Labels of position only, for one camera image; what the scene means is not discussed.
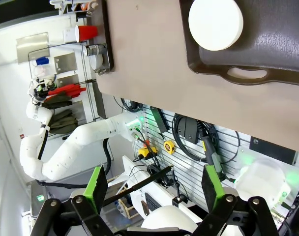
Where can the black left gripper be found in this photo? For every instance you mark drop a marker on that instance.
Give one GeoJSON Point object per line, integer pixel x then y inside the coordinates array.
{"type": "Point", "coordinates": [40, 90]}

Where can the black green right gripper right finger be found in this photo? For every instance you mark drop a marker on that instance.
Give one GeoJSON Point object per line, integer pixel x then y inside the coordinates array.
{"type": "Point", "coordinates": [213, 191]}

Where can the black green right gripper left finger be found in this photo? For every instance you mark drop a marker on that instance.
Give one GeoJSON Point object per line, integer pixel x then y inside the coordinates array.
{"type": "Point", "coordinates": [94, 191]}

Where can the red plastic cup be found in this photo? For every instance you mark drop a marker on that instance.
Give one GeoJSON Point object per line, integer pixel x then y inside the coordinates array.
{"type": "Point", "coordinates": [88, 33]}

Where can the white bowl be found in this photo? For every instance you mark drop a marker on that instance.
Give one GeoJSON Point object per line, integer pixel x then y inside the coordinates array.
{"type": "Point", "coordinates": [216, 24]}
{"type": "Point", "coordinates": [96, 62]}

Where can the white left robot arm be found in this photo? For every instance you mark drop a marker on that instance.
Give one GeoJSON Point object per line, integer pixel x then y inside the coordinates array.
{"type": "Point", "coordinates": [85, 137]}

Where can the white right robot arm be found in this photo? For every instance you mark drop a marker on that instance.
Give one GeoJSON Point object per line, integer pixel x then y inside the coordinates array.
{"type": "Point", "coordinates": [262, 179]}

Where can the red folded cloth stack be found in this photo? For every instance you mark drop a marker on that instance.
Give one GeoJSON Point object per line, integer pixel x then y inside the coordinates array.
{"type": "Point", "coordinates": [68, 90]}

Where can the blue small object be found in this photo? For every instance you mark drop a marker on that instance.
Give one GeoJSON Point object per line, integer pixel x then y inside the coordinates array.
{"type": "Point", "coordinates": [42, 61]}

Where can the wooden rack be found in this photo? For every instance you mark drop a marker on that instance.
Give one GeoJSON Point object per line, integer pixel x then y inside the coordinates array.
{"type": "Point", "coordinates": [126, 209]}

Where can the small silver metal plate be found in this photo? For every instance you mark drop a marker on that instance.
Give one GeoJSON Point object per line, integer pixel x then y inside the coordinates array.
{"type": "Point", "coordinates": [65, 63]}

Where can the olive folded cloth stack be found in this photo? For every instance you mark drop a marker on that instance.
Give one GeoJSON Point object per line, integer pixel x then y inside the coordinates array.
{"type": "Point", "coordinates": [63, 120]}

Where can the large silver metal plate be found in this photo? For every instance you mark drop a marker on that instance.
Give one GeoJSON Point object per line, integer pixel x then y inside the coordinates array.
{"type": "Point", "coordinates": [32, 48]}

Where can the black thin rod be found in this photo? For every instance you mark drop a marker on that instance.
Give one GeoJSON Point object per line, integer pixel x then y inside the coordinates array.
{"type": "Point", "coordinates": [139, 185]}

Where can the black keyboard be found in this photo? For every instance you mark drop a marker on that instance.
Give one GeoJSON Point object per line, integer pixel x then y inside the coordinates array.
{"type": "Point", "coordinates": [152, 204]}

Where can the yellow tape measure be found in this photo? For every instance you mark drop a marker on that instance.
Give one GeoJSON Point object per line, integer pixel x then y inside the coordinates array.
{"type": "Point", "coordinates": [169, 147]}

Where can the black mounted box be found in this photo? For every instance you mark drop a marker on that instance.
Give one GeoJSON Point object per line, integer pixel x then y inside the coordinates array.
{"type": "Point", "coordinates": [188, 130]}

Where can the yellow emergency stop box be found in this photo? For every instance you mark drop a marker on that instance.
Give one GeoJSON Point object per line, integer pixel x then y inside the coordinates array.
{"type": "Point", "coordinates": [147, 152]}

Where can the black drink can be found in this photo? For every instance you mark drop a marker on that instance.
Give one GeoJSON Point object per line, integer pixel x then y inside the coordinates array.
{"type": "Point", "coordinates": [95, 50]}

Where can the black metal plate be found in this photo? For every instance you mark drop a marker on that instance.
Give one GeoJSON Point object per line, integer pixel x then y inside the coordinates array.
{"type": "Point", "coordinates": [272, 151]}

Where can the dark brown serving tray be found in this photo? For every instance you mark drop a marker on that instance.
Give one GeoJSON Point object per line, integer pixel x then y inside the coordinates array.
{"type": "Point", "coordinates": [267, 49]}
{"type": "Point", "coordinates": [110, 37]}

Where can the black power brick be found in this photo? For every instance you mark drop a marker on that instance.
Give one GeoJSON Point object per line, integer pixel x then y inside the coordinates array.
{"type": "Point", "coordinates": [159, 119]}

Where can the white slat wall panel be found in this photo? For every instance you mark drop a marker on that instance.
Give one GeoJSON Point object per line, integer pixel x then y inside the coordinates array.
{"type": "Point", "coordinates": [188, 167]}

